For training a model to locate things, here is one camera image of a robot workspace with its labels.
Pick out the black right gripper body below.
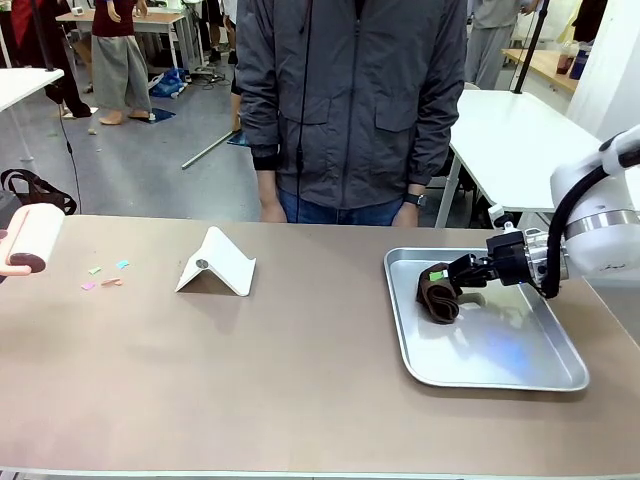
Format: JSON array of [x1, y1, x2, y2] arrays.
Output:
[[485, 231, 533, 288]]

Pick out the brown cloth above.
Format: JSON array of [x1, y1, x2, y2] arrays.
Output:
[[415, 261, 462, 326]]

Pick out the pink handled white lint roller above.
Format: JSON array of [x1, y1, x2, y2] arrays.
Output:
[[0, 203, 67, 277]]

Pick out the person's left hand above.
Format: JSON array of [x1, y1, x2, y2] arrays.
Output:
[[392, 202, 424, 228]]

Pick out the person's right hand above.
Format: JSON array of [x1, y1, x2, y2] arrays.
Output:
[[257, 170, 289, 224]]

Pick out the silver metal tray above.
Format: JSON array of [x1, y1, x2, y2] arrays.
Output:
[[383, 246, 590, 393]]

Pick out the large white table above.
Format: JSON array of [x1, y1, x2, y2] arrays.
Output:
[[433, 82, 609, 230]]

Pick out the light wooden desk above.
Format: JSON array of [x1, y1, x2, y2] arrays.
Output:
[[501, 47, 581, 95]]

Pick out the person in grey jacket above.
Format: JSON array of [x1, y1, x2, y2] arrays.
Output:
[[234, 0, 469, 226]]

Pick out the blue cup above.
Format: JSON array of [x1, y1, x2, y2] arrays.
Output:
[[568, 47, 590, 81]]

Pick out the cup with dark drink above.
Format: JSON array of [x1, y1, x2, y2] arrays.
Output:
[[556, 41, 577, 77]]

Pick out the person in light grey trousers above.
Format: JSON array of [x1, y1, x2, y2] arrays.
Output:
[[464, 0, 524, 91]]

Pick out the black tripod pole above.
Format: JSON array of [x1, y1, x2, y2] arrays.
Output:
[[512, 0, 551, 96]]

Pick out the white folded stand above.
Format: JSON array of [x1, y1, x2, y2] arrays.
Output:
[[174, 225, 258, 298]]

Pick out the metal bar on floor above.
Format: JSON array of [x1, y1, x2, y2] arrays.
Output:
[[181, 129, 242, 170]]

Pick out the blue plastic bag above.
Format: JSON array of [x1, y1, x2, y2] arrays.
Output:
[[148, 67, 190, 99]]

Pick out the person in wide grey trousers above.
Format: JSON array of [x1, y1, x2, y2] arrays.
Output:
[[90, 0, 154, 126]]

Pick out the wooden table with white legs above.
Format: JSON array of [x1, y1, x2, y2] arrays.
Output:
[[55, 10, 187, 76]]

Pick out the person in black clothes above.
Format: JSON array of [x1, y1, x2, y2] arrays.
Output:
[[0, 0, 94, 120]]

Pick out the white side table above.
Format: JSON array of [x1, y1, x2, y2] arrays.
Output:
[[0, 67, 66, 164]]

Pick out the thin black clamp pole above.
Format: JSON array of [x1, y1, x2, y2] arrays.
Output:
[[29, 0, 58, 74]]

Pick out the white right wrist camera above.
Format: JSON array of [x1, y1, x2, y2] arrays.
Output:
[[487, 203, 517, 234]]

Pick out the black sleeved right arm cable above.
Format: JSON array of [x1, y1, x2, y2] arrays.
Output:
[[538, 163, 610, 300]]

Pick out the thin black hanging cable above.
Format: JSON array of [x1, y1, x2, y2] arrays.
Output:
[[295, 0, 315, 225]]

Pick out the black strap bag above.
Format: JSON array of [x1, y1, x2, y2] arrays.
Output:
[[0, 168, 79, 216]]

